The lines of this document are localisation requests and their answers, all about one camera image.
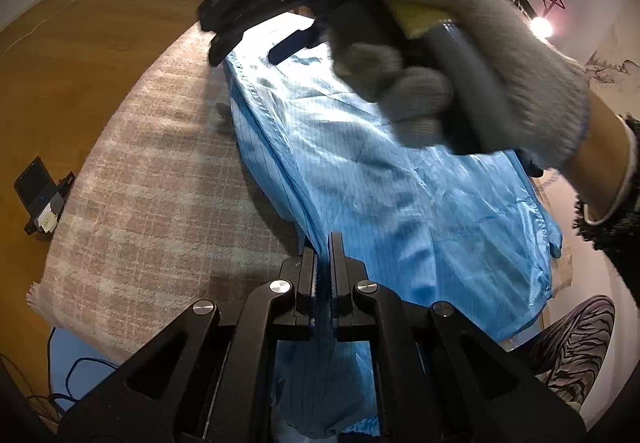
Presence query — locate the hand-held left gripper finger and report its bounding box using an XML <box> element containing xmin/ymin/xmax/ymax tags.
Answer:
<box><xmin>327</xmin><ymin>232</ymin><xmax>587</xmax><ymax>443</ymax></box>
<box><xmin>57</xmin><ymin>247</ymin><xmax>322</xmax><ymax>443</ymax></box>

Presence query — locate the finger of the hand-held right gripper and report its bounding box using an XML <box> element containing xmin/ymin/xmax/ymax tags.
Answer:
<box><xmin>267</xmin><ymin>20</ymin><xmax>327</xmax><ymax>66</ymax></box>
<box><xmin>206</xmin><ymin>14</ymin><xmax>282</xmax><ymax>68</ymax></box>

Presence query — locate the light blue work coat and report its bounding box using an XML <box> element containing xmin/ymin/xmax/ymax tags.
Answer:
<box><xmin>225</xmin><ymin>13</ymin><xmax>566</xmax><ymax>441</ymax></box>

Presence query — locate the person's right forearm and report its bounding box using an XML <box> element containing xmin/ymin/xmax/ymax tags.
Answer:
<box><xmin>560</xmin><ymin>88</ymin><xmax>640</xmax><ymax>254</ymax></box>

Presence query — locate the person's right hand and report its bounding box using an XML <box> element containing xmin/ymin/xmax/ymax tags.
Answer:
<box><xmin>332</xmin><ymin>0</ymin><xmax>592</xmax><ymax>170</ymax></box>

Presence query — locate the beige plaid blanket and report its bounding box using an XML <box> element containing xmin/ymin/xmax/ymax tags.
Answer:
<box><xmin>25</xmin><ymin>18</ymin><xmax>576</xmax><ymax>369</ymax></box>

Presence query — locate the black box device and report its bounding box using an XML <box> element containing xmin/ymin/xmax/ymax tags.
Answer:
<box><xmin>14</xmin><ymin>157</ymin><xmax>52</xmax><ymax>206</ymax></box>

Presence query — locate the person's leg in striped pants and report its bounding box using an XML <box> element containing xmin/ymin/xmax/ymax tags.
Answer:
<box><xmin>515</xmin><ymin>295</ymin><xmax>617</xmax><ymax>411</ymax></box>

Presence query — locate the lit lamp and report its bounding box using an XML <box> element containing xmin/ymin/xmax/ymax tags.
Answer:
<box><xmin>529</xmin><ymin>16</ymin><xmax>556</xmax><ymax>40</ymax></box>

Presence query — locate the black adapter with white label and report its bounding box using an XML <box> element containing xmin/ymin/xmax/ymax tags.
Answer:
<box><xmin>24</xmin><ymin>173</ymin><xmax>76</xmax><ymax>235</ymax></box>

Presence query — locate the blue floor mat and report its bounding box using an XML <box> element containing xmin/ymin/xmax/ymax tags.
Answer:
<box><xmin>49</xmin><ymin>327</ymin><xmax>126</xmax><ymax>419</ymax></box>

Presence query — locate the black cable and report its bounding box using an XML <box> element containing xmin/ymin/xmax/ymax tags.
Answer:
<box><xmin>0</xmin><ymin>355</ymin><xmax>68</xmax><ymax>426</ymax></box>

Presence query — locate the ink painting wall hanging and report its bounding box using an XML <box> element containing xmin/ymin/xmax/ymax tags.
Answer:
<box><xmin>584</xmin><ymin>46</ymin><xmax>640</xmax><ymax>91</ymax></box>

